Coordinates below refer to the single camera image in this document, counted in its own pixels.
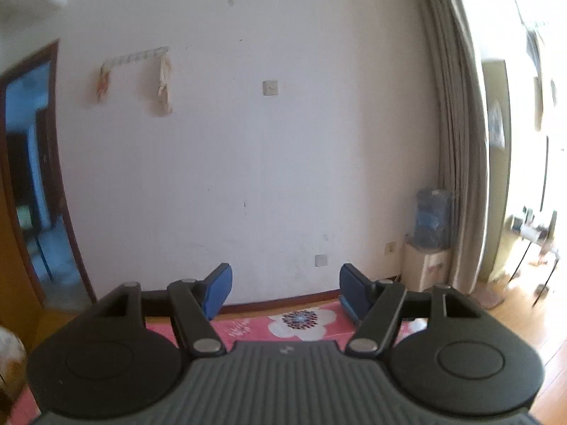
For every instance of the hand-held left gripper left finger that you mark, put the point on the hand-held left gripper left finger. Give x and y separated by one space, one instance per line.
219 290

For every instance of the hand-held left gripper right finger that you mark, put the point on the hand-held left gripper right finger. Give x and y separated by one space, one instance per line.
354 287

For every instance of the pink floral blanket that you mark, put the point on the pink floral blanket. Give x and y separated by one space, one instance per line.
248 330

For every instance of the white water dispenser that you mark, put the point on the white water dispenser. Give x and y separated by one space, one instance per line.
423 270

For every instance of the brown doormat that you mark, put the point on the brown doormat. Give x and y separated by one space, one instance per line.
487 297

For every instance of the beige curtain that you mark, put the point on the beige curtain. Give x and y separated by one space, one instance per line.
460 141

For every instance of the folding table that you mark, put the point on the folding table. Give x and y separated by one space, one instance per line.
534 232

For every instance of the wooden door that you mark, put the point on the wooden door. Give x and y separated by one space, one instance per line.
15 274

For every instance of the hanging cloth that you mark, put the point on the hanging cloth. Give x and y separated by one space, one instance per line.
102 86
163 93

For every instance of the white fluffy cloth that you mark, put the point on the white fluffy cloth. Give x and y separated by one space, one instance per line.
11 358

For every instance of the wall socket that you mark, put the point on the wall socket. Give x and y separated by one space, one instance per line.
390 247
321 260

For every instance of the dark door frame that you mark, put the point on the dark door frame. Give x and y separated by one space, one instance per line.
60 186

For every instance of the wall switch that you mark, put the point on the wall switch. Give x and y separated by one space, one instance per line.
270 88

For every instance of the white wall poster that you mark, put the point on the white wall poster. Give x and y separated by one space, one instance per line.
497 124

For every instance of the wall hook rack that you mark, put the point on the wall hook rack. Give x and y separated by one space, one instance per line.
133 56

